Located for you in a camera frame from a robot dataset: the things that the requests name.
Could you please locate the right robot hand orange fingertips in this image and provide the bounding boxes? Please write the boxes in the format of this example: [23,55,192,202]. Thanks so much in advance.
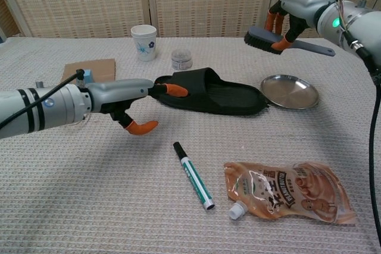
[266,0,343,51]

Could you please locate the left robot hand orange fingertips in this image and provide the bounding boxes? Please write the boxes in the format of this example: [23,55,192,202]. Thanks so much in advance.
[85,78,189,136]

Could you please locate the grey black brush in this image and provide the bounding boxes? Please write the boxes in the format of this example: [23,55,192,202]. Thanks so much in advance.
[243,26,336,57]

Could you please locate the brown paper bag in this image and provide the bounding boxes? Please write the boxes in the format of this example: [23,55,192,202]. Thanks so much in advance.
[61,58,117,84]

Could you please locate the blue cube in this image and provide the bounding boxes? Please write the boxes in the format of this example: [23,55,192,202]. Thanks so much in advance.
[82,68,96,84]

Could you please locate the white paper cup blue print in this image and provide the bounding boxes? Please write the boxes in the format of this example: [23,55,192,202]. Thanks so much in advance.
[130,24,158,62]

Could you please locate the small clear plastic jar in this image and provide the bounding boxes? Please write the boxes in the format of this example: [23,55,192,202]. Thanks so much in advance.
[171,49,193,70]

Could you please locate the round metal plate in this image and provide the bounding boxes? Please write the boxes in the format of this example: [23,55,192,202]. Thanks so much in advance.
[260,74,320,110]

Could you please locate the woven fringed tablecloth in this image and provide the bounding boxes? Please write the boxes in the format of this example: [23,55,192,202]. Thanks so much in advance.
[0,36,381,254]

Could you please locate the black slipper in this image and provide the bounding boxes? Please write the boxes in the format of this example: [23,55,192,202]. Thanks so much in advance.
[153,67,270,115]

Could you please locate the green white marker pen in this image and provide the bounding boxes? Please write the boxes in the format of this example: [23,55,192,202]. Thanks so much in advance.
[173,141,216,211]

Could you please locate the peanut butter spout pouch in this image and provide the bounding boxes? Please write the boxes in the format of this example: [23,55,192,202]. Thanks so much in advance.
[223,161,357,225]

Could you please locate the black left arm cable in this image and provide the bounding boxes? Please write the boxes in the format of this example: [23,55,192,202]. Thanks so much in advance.
[0,69,85,130]

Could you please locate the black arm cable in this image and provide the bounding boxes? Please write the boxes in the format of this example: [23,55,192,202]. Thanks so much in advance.
[0,69,85,130]
[342,30,381,246]

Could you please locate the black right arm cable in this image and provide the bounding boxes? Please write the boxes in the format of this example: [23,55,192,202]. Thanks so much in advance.
[342,30,381,246]

